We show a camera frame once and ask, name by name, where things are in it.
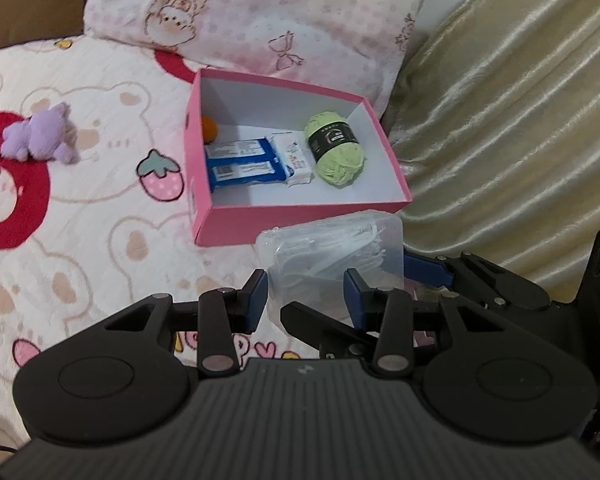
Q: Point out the orange ball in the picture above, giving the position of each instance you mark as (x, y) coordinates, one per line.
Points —
(210, 129)

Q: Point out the bear printed bed sheet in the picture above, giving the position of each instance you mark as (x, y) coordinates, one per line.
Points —
(95, 220)

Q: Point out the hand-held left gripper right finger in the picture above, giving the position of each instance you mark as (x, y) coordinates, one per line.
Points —
(352, 300)

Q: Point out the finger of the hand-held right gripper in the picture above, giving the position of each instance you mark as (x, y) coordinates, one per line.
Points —
(310, 322)
(425, 270)

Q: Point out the purple plush toy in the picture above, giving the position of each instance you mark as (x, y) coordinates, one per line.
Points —
(40, 135)

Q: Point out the pink cardboard box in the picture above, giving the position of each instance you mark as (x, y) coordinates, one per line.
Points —
(205, 220)

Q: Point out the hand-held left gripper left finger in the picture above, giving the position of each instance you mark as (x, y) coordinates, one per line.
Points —
(257, 300)

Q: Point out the white tissue pack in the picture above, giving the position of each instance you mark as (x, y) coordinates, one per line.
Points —
(292, 157)

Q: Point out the pink printed pillow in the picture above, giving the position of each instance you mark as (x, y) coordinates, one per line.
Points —
(260, 15)

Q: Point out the clear plastic floss pick box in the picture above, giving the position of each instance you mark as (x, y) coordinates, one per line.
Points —
(325, 255)

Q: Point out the golden satin cloth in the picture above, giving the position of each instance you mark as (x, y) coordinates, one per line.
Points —
(520, 110)

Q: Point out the green yarn ball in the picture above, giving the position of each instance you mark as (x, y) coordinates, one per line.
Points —
(337, 160)

